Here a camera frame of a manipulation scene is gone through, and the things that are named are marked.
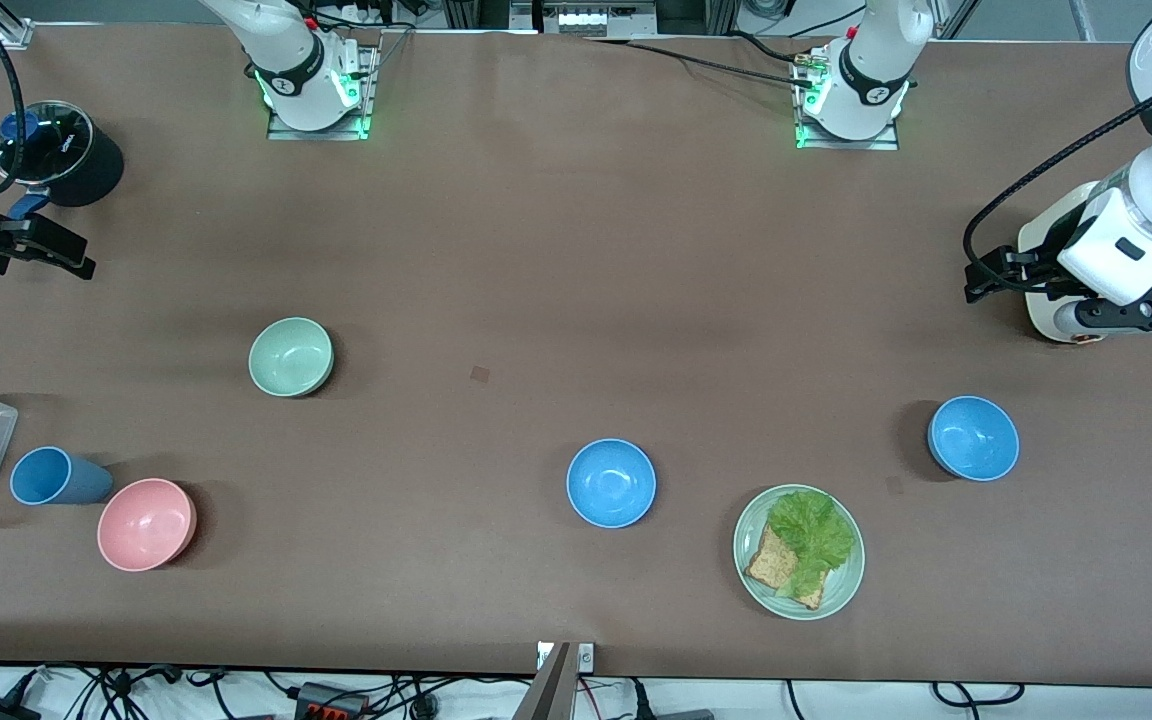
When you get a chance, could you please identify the blue bowl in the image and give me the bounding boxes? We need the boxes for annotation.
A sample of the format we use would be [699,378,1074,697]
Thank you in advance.
[566,438,657,529]
[927,395,1020,483]

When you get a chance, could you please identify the green bowl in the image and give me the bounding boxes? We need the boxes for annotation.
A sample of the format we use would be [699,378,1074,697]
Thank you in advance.
[248,317,335,399]

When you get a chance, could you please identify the pink bowl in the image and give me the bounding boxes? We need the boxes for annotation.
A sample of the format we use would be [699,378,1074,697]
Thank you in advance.
[97,478,198,573]

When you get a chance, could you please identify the white toaster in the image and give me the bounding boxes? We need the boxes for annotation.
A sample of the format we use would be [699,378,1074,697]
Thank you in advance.
[1018,180,1139,346]

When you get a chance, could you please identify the glass lid with blue knob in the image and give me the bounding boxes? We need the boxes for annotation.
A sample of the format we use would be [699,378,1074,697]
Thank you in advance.
[0,100,95,186]

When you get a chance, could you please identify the blue plastic cup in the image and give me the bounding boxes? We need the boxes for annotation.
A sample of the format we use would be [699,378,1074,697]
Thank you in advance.
[10,446,115,507]

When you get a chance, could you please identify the green lettuce leaf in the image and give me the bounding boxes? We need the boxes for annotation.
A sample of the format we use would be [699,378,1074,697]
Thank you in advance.
[768,488,857,599]

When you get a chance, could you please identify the green plate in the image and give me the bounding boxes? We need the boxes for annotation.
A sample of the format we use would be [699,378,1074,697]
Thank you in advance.
[733,484,866,621]

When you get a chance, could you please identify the brown bread slice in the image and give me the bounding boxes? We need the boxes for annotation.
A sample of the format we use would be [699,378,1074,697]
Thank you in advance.
[744,522,827,611]

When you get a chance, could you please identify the white power strip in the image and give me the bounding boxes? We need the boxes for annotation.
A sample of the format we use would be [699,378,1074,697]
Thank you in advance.
[536,0,659,39]

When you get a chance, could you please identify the black power strip red switches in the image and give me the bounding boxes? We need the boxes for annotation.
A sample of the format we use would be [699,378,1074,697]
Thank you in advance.
[294,682,370,720]

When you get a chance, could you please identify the grey metal bar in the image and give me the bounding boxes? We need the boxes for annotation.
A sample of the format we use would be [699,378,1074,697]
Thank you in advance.
[514,643,574,720]

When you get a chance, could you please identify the black pot with blue handle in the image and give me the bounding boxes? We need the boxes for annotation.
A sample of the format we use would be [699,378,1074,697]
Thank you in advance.
[0,100,126,221]

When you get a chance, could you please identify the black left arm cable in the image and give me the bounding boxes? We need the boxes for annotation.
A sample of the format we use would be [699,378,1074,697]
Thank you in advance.
[964,65,1152,301]

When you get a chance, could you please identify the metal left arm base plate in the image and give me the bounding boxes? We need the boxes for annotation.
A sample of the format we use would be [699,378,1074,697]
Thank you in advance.
[794,45,901,152]

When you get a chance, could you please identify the aluminium frame corner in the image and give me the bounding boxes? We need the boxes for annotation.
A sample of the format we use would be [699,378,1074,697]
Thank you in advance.
[0,0,35,49]

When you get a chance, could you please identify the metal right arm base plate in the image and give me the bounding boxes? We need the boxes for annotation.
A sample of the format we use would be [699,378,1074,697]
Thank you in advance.
[266,45,380,142]

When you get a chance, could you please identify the thin black table cable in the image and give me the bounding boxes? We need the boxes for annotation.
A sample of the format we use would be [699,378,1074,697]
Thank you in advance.
[731,30,819,67]

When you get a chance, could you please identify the thick black table cable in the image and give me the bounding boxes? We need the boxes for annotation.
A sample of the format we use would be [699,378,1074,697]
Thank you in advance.
[584,36,815,93]

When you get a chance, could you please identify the small white bracket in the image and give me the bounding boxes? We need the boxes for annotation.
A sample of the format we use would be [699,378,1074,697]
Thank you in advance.
[536,642,596,672]

